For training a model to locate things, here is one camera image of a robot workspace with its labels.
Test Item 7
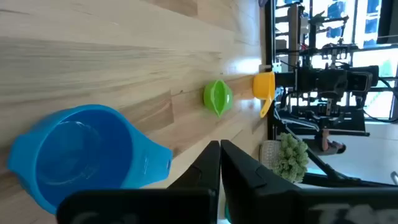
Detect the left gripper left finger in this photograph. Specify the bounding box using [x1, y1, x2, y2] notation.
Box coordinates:
[57, 140, 221, 224]

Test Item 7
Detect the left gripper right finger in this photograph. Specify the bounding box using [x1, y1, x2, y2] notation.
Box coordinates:
[221, 139, 398, 224]

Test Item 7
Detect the green plastic measuring cup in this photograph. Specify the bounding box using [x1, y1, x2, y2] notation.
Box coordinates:
[203, 79, 234, 118]

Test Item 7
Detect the yellow plastic measuring cup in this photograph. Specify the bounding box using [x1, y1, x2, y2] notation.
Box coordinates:
[252, 71, 276, 119]

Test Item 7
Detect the large light blue measuring cup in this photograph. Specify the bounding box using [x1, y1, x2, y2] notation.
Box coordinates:
[6, 104, 174, 215]

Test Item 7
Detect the green potted artificial plant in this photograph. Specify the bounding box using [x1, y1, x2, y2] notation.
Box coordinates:
[259, 132, 309, 184]

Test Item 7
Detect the person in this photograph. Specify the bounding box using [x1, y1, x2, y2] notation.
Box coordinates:
[312, 129, 348, 156]

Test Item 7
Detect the background black robot rig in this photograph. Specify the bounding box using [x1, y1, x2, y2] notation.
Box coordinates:
[275, 0, 398, 134]

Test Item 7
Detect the black aluminium table frame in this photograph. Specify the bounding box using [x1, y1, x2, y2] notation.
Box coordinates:
[264, 0, 398, 189]

